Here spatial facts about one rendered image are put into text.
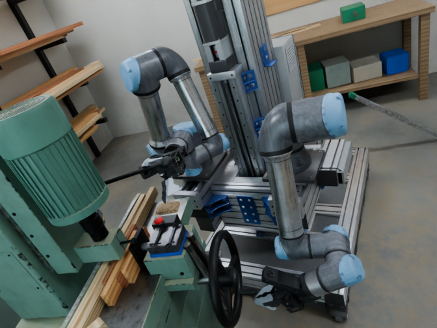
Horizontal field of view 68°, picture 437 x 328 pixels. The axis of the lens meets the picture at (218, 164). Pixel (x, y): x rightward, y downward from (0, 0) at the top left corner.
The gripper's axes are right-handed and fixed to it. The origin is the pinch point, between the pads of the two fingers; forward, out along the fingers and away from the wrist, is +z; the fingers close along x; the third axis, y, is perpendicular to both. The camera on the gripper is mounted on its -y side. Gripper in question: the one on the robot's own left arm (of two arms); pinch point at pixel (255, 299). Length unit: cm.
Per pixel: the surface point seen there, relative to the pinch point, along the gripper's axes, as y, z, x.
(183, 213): -29.4, 12.8, 22.5
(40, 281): -54, 37, -13
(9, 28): -211, 194, 254
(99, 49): -142, 182, 324
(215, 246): -25.6, -7.6, -0.1
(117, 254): -43.0, 16.8, -4.1
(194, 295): -8.3, 22.8, 3.8
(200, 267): -22.2, 2.5, -0.8
